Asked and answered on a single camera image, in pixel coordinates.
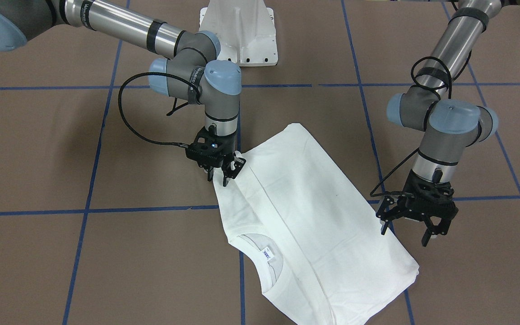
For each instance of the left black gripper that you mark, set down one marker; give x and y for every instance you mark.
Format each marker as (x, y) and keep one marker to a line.
(390, 207)

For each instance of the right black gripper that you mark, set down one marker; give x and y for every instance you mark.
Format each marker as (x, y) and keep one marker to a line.
(229, 145)

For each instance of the white long-sleeve printed shirt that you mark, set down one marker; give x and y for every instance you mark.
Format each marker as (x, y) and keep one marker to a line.
(315, 241)

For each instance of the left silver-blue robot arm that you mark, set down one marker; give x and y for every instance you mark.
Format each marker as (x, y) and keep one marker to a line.
(449, 125)

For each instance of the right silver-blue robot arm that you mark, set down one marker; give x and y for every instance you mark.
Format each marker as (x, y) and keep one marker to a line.
(187, 67)

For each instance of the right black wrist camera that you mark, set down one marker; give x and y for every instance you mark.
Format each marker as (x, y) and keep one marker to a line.
(207, 144)

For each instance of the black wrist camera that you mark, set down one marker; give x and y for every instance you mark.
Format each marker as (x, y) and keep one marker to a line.
(427, 194)
(207, 144)

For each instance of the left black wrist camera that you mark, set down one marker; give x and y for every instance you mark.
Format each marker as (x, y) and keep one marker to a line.
(427, 194)

